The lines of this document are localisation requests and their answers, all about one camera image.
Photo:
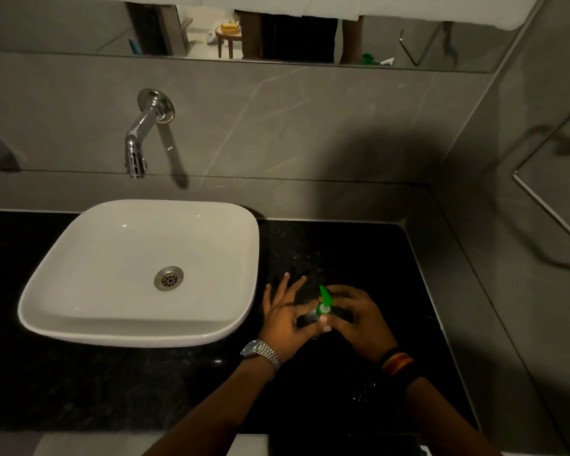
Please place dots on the person's left hand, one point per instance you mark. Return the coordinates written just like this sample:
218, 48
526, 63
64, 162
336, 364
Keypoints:
280, 334

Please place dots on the person's right hand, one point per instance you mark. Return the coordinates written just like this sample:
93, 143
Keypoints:
365, 327

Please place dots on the person's left middle finger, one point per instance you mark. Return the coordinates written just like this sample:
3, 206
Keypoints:
296, 291

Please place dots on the person's left thumb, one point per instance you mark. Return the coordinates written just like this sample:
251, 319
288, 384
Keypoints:
322, 329

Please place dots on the person's left little finger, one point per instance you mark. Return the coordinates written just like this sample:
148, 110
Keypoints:
267, 302

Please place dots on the person's right thumb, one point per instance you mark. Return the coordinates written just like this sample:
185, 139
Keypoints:
330, 321

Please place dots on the clear bottle with green pump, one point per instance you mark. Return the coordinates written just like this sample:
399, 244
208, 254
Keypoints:
324, 303

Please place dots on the person's left forearm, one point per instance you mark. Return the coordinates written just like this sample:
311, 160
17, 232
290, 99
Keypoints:
218, 408

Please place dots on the person's right forearm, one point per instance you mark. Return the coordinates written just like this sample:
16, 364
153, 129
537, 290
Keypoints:
449, 422

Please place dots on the silver metal wristwatch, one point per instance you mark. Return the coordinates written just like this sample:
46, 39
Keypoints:
262, 352

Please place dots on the orange red wristband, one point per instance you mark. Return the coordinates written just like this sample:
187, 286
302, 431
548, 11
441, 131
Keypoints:
399, 364

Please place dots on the metal sink drain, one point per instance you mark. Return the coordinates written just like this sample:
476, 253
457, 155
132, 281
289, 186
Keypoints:
168, 278

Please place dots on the white ceramic sink basin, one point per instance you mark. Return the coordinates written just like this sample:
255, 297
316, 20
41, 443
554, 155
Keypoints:
123, 261

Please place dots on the chrome wall faucet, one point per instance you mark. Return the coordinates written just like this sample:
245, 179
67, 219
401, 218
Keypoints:
140, 132

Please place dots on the wall mirror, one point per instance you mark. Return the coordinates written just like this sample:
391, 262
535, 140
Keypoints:
76, 28

